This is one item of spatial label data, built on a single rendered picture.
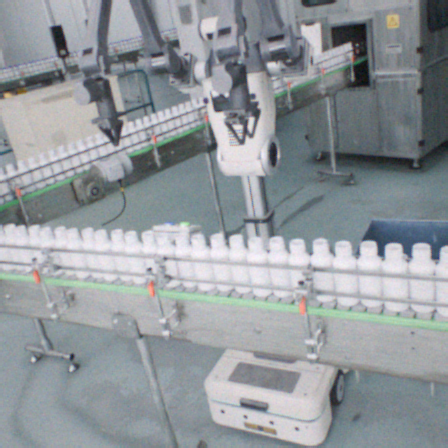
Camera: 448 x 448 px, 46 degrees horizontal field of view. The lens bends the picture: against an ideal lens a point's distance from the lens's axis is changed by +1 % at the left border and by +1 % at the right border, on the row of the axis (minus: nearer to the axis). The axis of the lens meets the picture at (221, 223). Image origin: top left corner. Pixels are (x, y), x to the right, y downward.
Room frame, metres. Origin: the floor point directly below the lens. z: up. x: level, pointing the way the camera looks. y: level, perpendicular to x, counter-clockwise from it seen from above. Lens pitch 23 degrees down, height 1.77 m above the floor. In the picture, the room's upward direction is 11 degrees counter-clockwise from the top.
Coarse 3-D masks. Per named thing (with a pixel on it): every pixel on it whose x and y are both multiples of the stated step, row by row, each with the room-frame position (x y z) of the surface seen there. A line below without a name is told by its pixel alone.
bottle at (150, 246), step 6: (144, 234) 1.45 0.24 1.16; (150, 234) 1.44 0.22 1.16; (144, 240) 1.43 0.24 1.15; (150, 240) 1.43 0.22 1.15; (144, 246) 1.43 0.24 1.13; (150, 246) 1.42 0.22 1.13; (156, 246) 1.43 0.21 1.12; (144, 252) 1.42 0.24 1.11; (150, 252) 1.41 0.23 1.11; (156, 252) 1.42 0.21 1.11; (144, 258) 1.43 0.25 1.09; (150, 264) 1.42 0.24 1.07; (156, 264) 1.42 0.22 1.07; (156, 270) 1.42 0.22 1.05
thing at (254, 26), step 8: (248, 0) 8.00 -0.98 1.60; (248, 8) 7.98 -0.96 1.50; (256, 8) 8.10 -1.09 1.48; (248, 16) 7.97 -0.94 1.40; (256, 16) 8.08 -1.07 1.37; (248, 24) 7.95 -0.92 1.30; (256, 24) 8.06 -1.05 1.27; (248, 32) 7.94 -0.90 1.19; (256, 32) 8.05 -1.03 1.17; (248, 40) 7.92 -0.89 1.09
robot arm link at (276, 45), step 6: (276, 36) 1.74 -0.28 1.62; (282, 36) 1.72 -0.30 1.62; (270, 42) 1.73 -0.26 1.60; (276, 42) 1.72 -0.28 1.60; (282, 42) 1.71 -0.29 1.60; (270, 48) 1.72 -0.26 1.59; (276, 48) 1.71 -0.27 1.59; (282, 48) 1.70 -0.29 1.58; (270, 54) 1.72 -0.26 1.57; (276, 54) 1.72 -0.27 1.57; (282, 54) 1.71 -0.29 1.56; (276, 60) 1.74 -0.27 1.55; (288, 60) 1.73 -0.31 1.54
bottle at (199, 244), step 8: (192, 240) 1.34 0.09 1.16; (200, 240) 1.33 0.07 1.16; (200, 248) 1.33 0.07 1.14; (208, 248) 1.34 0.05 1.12; (192, 256) 1.33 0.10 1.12; (200, 256) 1.32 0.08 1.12; (208, 256) 1.33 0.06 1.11; (200, 264) 1.32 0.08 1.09; (208, 264) 1.32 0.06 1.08; (200, 272) 1.32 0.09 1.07; (208, 272) 1.32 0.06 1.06; (200, 288) 1.33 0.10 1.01; (208, 288) 1.32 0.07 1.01
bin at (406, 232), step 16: (368, 224) 1.65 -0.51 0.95; (384, 224) 1.66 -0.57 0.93; (400, 224) 1.63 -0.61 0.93; (416, 224) 1.61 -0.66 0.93; (432, 224) 1.58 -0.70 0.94; (368, 240) 1.62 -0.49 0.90; (384, 240) 1.66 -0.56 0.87; (400, 240) 1.64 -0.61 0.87; (416, 240) 1.61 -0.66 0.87; (432, 240) 1.58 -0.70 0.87; (384, 256) 1.67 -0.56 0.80; (432, 256) 1.58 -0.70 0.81; (432, 384) 1.09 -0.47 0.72
